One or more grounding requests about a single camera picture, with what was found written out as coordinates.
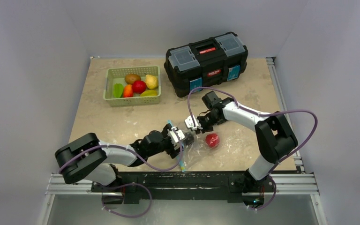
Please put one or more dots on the green perforated plastic basket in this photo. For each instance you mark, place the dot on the green perforated plastic basket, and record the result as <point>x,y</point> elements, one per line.
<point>117,75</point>

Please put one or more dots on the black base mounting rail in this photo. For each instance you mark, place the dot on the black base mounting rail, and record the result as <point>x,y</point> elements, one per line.
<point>229,186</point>

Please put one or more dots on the red fake apple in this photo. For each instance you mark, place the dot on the red fake apple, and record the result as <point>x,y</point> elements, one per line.
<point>139,87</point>

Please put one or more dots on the brown orange fake fruit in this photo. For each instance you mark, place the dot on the brown orange fake fruit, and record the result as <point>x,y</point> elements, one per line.
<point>131,78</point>

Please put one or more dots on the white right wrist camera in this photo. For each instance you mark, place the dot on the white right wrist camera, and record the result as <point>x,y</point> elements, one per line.
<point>192,123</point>

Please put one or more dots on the black plastic toolbox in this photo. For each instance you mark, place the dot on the black plastic toolbox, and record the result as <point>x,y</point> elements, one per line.
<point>205,63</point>

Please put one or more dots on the yellow fake pear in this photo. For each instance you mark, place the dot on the yellow fake pear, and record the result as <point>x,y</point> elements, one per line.
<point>152,82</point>

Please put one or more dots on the yellow fake bell pepper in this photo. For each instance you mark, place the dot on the yellow fake bell pepper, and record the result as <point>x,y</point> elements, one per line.
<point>149,93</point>

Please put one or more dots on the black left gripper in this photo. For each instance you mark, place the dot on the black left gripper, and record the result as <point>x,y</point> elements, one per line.
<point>171,151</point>

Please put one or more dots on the clear zip top bag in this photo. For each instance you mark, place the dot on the clear zip top bag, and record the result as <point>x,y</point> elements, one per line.
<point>232,154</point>

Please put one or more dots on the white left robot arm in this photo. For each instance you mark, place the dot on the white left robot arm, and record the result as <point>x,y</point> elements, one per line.
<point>88,158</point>

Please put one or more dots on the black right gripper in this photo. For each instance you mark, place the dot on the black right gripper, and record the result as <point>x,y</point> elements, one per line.
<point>205,123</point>

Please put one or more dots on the red fake tomato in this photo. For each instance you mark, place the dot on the red fake tomato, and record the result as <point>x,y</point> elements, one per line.
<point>212,140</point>

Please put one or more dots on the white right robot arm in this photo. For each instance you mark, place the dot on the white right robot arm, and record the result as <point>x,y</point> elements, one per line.
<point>274,135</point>

